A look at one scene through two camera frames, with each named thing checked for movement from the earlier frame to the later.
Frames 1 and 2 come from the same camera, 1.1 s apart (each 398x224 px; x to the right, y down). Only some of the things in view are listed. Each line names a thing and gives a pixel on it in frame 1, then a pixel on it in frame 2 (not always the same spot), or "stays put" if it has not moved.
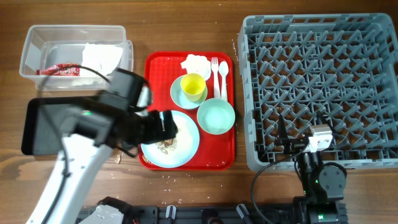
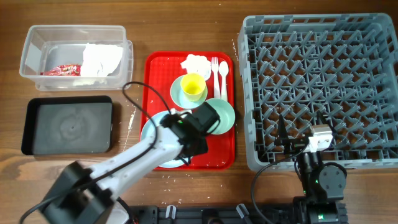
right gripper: (296, 146) stays put
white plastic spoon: (223, 68) stays put
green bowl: (216, 116) stays put
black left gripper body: (144, 126) to (201, 145)
